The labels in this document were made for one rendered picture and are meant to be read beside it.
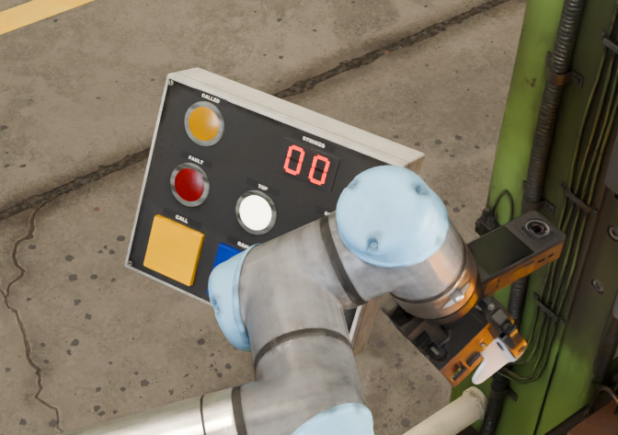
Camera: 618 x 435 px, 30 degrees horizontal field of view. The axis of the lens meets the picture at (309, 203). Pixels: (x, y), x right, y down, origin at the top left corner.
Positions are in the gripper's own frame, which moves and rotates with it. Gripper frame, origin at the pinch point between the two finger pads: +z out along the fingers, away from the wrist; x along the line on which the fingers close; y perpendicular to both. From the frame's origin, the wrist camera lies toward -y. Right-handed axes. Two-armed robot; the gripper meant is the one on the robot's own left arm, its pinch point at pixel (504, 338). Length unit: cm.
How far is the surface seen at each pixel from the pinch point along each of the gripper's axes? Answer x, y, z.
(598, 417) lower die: 2.7, -3.7, 32.0
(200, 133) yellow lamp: -51, 7, 7
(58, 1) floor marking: -233, 8, 134
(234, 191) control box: -44.2, 9.3, 11.4
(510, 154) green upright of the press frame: -26.1, -19.5, 21.8
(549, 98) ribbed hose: -20.3, -24.3, 7.9
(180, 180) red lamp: -51, 13, 10
